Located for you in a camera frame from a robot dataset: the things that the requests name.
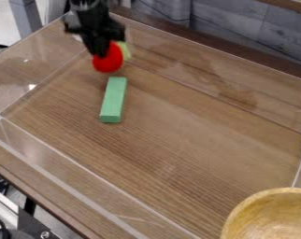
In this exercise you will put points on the wooden bowl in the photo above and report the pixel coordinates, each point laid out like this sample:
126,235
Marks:
269,215

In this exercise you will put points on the black metal bracket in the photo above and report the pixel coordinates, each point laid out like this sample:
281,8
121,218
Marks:
31,228

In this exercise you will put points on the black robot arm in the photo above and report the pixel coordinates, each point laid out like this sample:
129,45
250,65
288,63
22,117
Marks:
90,5

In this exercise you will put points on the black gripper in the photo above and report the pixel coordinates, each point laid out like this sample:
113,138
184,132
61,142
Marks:
98,29

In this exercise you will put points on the red plush fruit green leaf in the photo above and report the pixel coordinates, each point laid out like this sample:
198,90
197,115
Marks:
113,61

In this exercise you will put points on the clear acrylic tray enclosure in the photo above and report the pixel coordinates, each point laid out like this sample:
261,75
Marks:
210,132

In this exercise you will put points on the green rectangular block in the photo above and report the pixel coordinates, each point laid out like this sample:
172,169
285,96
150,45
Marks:
114,100

